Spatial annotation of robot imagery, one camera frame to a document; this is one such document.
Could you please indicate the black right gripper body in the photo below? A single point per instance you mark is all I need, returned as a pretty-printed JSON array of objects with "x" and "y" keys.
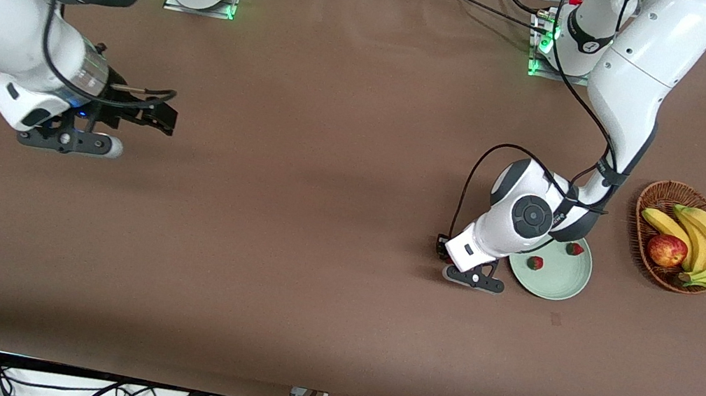
[{"x": 118, "y": 99}]

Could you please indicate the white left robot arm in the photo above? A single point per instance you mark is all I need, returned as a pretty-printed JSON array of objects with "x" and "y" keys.
[{"x": 634, "y": 79}]

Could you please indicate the pale green round plate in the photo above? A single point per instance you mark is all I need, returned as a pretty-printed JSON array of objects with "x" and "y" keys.
[{"x": 559, "y": 280}]

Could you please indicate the table cover sheet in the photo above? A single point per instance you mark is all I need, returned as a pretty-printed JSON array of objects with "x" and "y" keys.
[{"x": 310, "y": 290}]

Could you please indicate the brown wicker basket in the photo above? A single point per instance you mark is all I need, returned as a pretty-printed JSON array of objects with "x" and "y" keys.
[{"x": 663, "y": 277}]

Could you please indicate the red apple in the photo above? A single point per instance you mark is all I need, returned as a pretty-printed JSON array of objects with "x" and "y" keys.
[{"x": 667, "y": 251}]

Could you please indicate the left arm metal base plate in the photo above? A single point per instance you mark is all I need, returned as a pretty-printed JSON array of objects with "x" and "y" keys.
[{"x": 536, "y": 71}]

